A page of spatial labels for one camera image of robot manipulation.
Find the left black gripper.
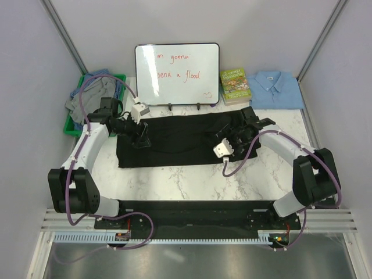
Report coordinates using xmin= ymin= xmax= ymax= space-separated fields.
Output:
xmin=111 ymin=112 xmax=151 ymax=148

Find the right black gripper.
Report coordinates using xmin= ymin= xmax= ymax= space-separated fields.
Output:
xmin=215 ymin=124 xmax=253 ymax=162

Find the black long sleeve shirt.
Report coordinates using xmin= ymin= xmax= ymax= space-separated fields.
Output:
xmin=116 ymin=107 xmax=259 ymax=169

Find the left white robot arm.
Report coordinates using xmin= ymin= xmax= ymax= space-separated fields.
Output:
xmin=48 ymin=97 xmax=151 ymax=228

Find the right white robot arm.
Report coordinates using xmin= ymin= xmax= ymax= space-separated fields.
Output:
xmin=213 ymin=107 xmax=342 ymax=229

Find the green treehouse book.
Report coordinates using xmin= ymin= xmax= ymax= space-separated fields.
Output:
xmin=220 ymin=68 xmax=252 ymax=106

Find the folded light blue shirt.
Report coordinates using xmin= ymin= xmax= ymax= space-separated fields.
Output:
xmin=247 ymin=71 xmax=304 ymax=110

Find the grey crumpled shirt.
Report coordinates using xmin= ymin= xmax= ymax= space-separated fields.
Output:
xmin=65 ymin=77 xmax=116 ymax=124

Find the green plastic bin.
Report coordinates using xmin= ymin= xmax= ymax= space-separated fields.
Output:
xmin=63 ymin=74 xmax=126 ymax=138

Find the white whiteboard with red writing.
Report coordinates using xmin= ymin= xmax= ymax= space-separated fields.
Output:
xmin=134 ymin=42 xmax=220 ymax=106

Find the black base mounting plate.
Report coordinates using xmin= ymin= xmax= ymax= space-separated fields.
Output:
xmin=94 ymin=201 xmax=301 ymax=238

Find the blue checked shirt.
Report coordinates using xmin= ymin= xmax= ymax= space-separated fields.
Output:
xmin=69 ymin=68 xmax=123 ymax=131

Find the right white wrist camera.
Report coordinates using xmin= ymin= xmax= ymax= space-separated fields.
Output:
xmin=213 ymin=138 xmax=234 ymax=158

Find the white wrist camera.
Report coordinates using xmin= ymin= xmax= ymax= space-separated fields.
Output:
xmin=130 ymin=103 xmax=150 ymax=124
xmin=213 ymin=138 xmax=234 ymax=158

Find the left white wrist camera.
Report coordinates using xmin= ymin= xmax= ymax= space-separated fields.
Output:
xmin=130 ymin=103 xmax=150 ymax=124

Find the light blue cable duct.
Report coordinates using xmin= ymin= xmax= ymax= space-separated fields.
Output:
xmin=52 ymin=230 xmax=289 ymax=245

